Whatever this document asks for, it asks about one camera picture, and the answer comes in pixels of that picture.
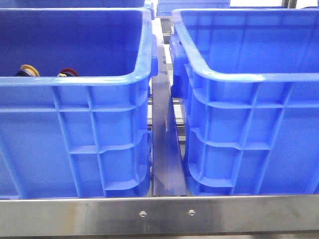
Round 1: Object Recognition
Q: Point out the right blue plastic bin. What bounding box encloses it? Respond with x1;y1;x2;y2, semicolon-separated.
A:
170;8;319;196

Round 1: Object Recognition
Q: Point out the stainless steel front rail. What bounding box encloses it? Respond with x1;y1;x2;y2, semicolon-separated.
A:
0;195;319;237

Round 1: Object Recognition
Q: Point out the metal divider bar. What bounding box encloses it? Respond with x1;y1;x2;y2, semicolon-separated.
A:
152;40;187;197

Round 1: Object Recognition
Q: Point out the rear left blue bin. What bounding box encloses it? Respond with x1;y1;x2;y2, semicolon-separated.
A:
0;0;154;9

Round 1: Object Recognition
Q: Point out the yellow mushroom push button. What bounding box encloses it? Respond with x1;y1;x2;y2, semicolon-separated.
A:
15;64;40;77

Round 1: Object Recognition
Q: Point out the left blue plastic bin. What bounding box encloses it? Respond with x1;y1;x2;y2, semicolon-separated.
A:
0;8;158;200

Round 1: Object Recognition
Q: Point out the rear blue plastic bin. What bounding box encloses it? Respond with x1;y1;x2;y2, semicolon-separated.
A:
157;0;231;16

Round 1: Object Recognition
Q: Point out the blue plastic bin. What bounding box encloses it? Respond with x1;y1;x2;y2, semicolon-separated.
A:
0;8;158;200
170;8;319;196
157;0;231;16

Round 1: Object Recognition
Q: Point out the red mushroom push button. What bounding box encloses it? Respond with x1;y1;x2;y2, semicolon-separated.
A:
57;68;79;77

